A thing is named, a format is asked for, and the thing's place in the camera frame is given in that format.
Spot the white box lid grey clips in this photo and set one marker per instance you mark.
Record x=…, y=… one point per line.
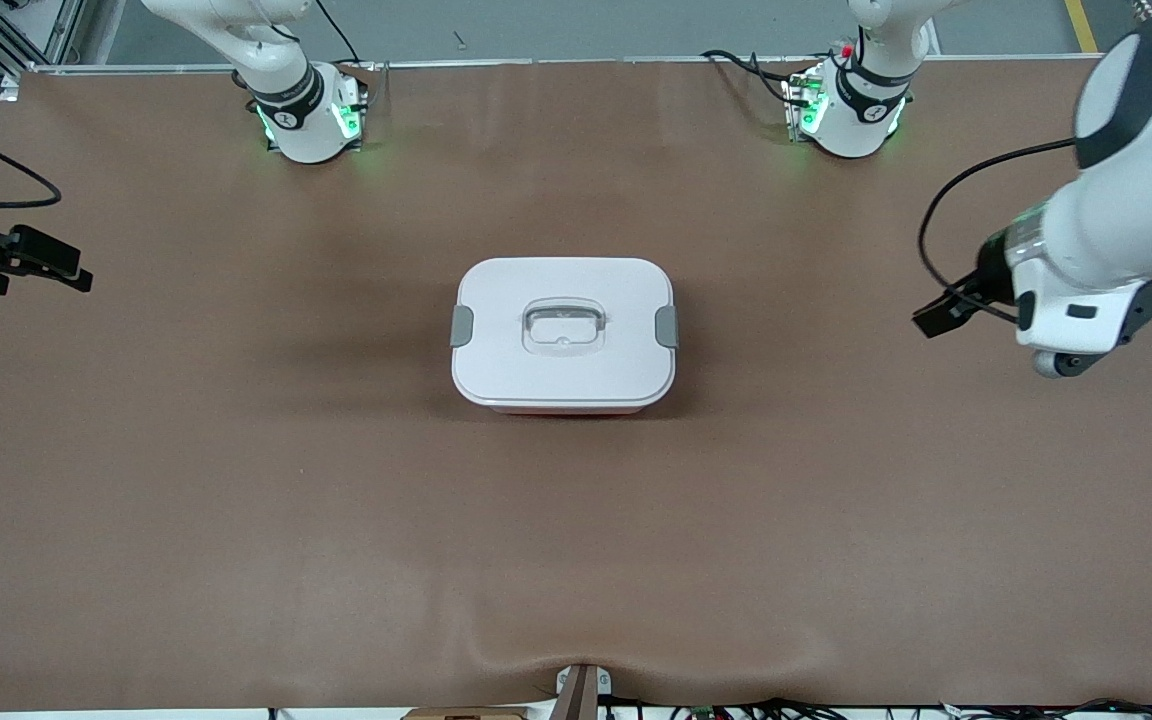
x=506, y=370

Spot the brown table cover sheet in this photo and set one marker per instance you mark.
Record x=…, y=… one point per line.
x=236, y=560

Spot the metal table clamp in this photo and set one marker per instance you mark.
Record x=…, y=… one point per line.
x=581, y=690

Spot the aluminium frame profile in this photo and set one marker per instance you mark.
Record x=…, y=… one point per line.
x=36, y=30

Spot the brown cardboard piece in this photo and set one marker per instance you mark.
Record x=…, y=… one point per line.
x=466, y=714

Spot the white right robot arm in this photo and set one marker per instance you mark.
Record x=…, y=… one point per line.
x=286, y=70

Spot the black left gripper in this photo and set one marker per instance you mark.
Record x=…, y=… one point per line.
x=989, y=275

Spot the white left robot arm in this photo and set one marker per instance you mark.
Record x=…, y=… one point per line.
x=1126, y=210

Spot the translucent white box base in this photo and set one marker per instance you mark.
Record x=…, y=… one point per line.
x=566, y=410

